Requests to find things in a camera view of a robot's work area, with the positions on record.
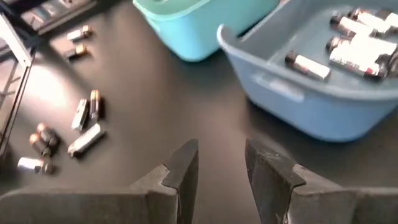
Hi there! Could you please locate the teal plastic bin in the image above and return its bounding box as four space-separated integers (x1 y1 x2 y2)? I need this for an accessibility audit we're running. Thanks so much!
132 0 280 62

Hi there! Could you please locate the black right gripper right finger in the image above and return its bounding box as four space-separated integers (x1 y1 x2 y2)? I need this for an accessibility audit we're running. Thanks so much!
244 138 398 224

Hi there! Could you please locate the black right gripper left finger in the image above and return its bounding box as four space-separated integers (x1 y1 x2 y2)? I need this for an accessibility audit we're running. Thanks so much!
0 138 200 224

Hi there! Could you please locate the blue plastic bin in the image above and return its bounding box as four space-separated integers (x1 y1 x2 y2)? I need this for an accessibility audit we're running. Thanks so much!
216 0 398 143

